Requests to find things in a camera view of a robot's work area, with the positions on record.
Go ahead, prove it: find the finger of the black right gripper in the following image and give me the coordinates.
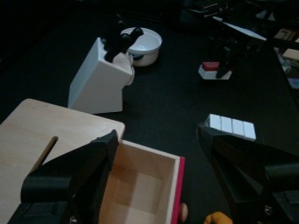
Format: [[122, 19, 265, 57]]
[[214, 43, 244, 79], [204, 34, 222, 64]]

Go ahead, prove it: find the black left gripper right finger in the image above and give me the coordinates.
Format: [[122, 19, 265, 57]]
[[194, 122, 299, 224]]

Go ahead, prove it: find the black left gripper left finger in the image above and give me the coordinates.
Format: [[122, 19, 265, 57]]
[[6, 129, 120, 224]]

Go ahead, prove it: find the salmon sushi toy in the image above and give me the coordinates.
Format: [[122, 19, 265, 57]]
[[197, 60, 233, 81]]

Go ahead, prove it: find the white segmented rice block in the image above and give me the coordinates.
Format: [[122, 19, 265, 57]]
[[202, 113, 257, 142]]

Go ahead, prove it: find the white toy pot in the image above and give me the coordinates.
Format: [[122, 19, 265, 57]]
[[118, 26, 164, 67]]

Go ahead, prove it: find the yellow toy piece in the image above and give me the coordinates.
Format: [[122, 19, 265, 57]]
[[202, 211, 233, 224]]

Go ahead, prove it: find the wooden box with red edge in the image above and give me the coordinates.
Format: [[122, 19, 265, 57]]
[[97, 139, 186, 224]]

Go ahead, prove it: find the pink round toy piece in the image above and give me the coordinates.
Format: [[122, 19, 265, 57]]
[[177, 202, 189, 222]]

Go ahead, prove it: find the white knife block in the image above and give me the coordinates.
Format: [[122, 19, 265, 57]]
[[66, 37, 136, 115]]

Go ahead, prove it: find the black-handled toy knife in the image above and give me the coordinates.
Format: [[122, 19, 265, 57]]
[[101, 20, 145, 63]]

